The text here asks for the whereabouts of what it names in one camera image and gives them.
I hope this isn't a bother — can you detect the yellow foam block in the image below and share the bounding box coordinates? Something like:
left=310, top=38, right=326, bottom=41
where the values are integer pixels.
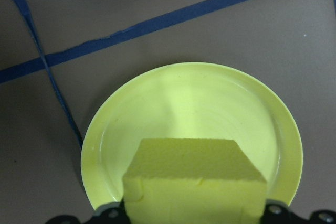
left=122, top=137, right=268, bottom=224

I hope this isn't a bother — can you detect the yellow plate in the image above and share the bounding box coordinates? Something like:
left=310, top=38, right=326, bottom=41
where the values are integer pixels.
left=80, top=62, right=304, bottom=213

